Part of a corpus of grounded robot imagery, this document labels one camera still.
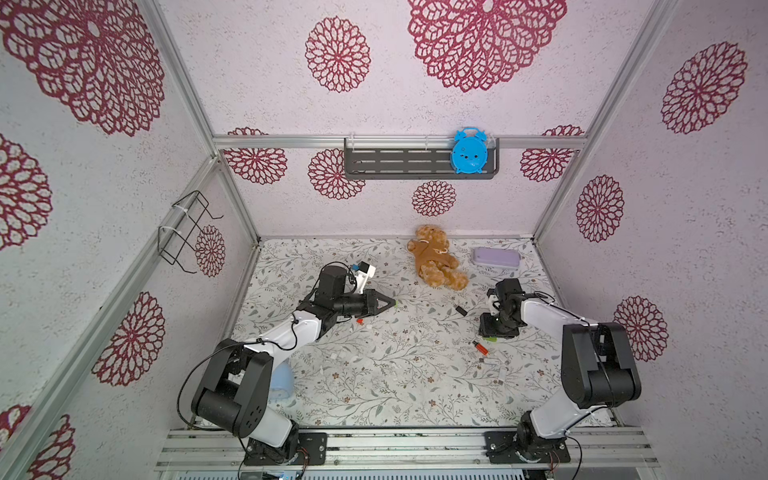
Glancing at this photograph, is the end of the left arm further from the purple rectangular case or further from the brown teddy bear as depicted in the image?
the purple rectangular case

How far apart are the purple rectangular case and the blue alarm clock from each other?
1.12ft

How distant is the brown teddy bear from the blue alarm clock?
0.92 feet

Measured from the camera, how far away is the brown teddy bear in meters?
0.99

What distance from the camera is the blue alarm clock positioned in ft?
2.93

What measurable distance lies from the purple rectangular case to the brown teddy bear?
0.08 metres

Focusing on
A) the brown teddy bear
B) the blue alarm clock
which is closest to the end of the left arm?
the brown teddy bear

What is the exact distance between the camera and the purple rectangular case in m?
1.12

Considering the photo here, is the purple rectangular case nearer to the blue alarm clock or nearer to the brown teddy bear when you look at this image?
the brown teddy bear
